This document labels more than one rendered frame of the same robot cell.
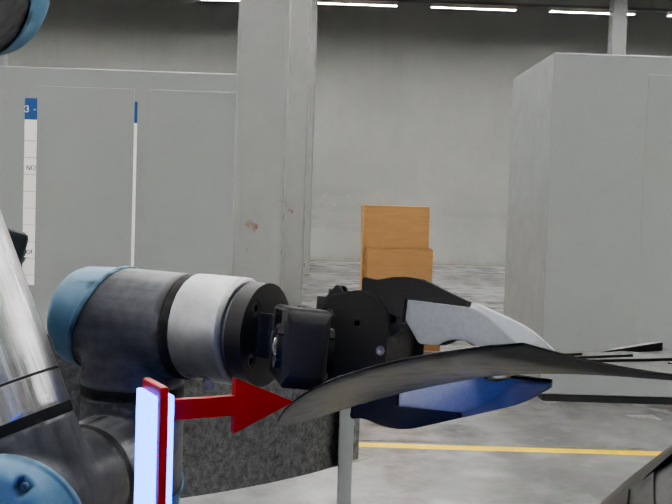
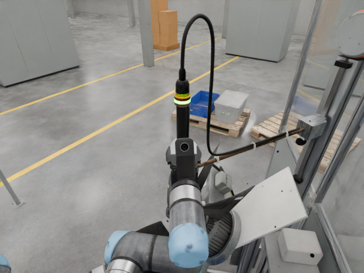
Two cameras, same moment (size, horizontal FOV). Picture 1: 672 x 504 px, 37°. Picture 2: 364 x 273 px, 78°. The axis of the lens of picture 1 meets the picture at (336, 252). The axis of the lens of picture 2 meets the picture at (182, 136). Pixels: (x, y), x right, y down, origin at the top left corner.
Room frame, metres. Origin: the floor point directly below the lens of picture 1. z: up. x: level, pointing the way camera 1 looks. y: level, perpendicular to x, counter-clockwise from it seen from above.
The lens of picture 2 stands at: (0.26, 0.21, 2.03)
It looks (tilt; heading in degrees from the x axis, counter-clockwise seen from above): 34 degrees down; 306
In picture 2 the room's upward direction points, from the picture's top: straight up
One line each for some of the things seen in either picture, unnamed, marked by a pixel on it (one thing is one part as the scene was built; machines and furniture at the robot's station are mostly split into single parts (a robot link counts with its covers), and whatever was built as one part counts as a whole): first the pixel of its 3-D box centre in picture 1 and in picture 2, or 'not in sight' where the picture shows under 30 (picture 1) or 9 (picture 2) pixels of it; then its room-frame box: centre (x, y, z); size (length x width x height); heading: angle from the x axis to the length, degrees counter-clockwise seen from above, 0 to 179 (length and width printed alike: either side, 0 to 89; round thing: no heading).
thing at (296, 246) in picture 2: not in sight; (298, 243); (0.15, -0.67, 0.92); 0.17 x 0.16 x 0.11; 28
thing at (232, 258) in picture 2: not in sight; (244, 249); (0.39, -0.59, 0.73); 0.15 x 0.09 x 0.22; 28
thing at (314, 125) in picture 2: not in sight; (311, 127); (0.29, -0.79, 1.52); 0.10 x 0.07 x 0.09; 63
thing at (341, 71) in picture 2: not in sight; (316, 131); (0.27, -0.84, 1.48); 0.05 x 0.03 x 0.62; 153
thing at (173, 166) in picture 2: not in sight; (184, 178); (0.50, -0.14, 1.61); 0.12 x 0.08 x 0.09; 128
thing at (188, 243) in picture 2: not in sight; (187, 233); (0.40, -0.01, 1.61); 0.11 x 0.08 x 0.09; 128
